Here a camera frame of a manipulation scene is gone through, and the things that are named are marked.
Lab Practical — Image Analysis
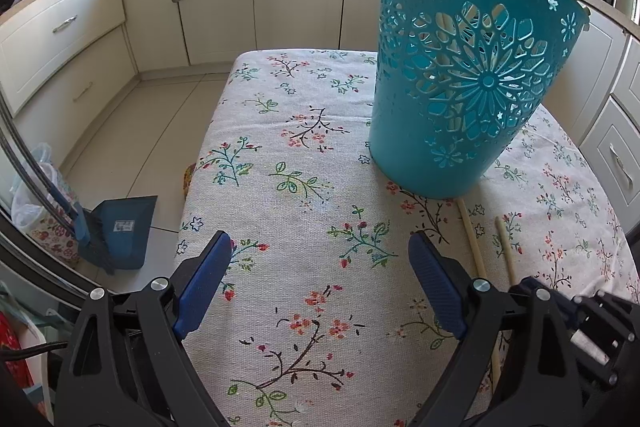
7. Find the wooden chopstick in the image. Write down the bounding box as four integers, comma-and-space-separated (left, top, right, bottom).
457, 199, 501, 383
495, 216, 519, 286

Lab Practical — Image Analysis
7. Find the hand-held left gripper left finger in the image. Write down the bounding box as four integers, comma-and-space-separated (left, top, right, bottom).
52, 231, 233, 427

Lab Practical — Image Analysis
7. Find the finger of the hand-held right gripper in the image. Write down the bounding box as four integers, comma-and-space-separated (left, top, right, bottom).
570, 322, 622, 388
565, 292, 640, 325

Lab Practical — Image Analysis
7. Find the cream drawer kitchen cabinet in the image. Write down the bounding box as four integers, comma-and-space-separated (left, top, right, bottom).
0, 0, 140, 118
530, 2, 640, 208

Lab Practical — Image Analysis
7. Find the black cable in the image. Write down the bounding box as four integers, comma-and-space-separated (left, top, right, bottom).
0, 341, 68, 360

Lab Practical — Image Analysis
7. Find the floral tablecloth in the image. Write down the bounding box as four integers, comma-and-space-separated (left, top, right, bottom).
175, 49, 640, 427

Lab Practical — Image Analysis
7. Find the metal sliding door frame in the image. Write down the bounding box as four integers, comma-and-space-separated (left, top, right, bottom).
0, 97, 96, 308

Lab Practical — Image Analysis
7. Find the blue dustpan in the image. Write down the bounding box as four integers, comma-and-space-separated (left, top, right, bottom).
80, 196, 158, 270

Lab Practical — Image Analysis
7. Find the teal plastic basket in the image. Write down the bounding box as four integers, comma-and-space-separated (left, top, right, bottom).
368, 0, 591, 200

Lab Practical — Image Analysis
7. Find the red plastic item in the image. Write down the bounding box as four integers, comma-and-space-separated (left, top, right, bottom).
0, 311, 26, 390

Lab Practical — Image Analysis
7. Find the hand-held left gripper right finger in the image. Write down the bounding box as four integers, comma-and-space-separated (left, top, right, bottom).
407, 231, 591, 427

